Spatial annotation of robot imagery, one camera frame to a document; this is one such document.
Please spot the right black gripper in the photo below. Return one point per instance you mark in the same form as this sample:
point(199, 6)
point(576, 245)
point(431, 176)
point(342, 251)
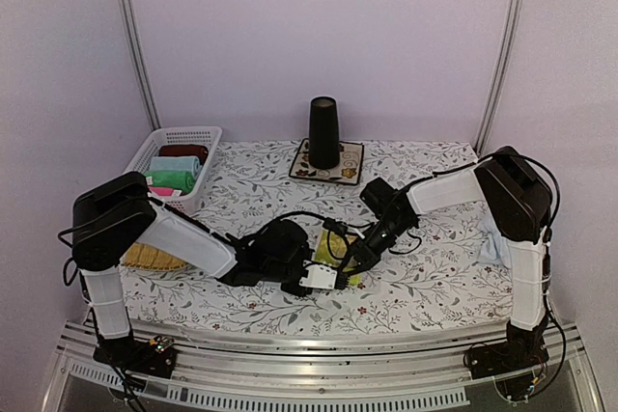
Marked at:
point(366, 254)

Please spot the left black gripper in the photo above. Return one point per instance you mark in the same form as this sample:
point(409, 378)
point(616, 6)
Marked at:
point(297, 293)

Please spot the yellow-green patterned towel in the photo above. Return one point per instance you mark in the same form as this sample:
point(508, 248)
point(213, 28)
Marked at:
point(330, 249)

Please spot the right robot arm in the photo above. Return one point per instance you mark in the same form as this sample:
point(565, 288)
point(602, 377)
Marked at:
point(522, 205)

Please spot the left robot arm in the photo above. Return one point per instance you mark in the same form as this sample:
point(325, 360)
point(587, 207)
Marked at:
point(109, 219)

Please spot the green rolled towel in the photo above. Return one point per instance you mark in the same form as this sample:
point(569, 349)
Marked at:
point(179, 180)

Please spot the black tall cup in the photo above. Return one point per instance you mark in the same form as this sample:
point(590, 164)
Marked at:
point(323, 133)

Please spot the dark red rolled towel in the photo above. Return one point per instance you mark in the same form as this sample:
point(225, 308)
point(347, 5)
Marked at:
point(201, 152)

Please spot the pink rolled towel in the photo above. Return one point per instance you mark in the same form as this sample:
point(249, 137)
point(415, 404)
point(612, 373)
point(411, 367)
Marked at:
point(166, 192)

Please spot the light blue towel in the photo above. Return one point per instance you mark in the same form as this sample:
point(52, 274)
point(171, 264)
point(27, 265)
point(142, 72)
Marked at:
point(490, 250)

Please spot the white plastic basket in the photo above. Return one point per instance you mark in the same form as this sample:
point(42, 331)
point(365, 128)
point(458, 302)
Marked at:
point(207, 136)

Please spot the woven bamboo tray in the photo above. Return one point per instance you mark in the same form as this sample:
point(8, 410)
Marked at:
point(146, 257)

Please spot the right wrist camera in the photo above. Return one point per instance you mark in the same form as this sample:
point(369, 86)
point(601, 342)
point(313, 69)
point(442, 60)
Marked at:
point(334, 226)

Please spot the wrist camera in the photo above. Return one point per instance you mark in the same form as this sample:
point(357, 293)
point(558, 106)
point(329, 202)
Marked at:
point(334, 226)
point(321, 276)

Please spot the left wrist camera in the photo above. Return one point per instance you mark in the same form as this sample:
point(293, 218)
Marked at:
point(321, 276)

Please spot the aluminium front rail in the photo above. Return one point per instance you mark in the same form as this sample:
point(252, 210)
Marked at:
point(222, 371)

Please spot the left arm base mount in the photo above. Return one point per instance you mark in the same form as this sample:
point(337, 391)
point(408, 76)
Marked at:
point(156, 357)

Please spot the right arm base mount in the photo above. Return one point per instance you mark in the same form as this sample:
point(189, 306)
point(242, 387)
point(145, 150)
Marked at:
point(491, 359)

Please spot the right aluminium post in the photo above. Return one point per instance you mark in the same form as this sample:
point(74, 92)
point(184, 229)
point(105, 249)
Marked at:
point(505, 50)

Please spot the aluminium post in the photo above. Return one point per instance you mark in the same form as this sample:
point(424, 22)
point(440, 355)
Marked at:
point(136, 55)
point(505, 50)

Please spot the left aluminium post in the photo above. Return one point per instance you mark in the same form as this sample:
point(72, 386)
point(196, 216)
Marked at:
point(136, 55)

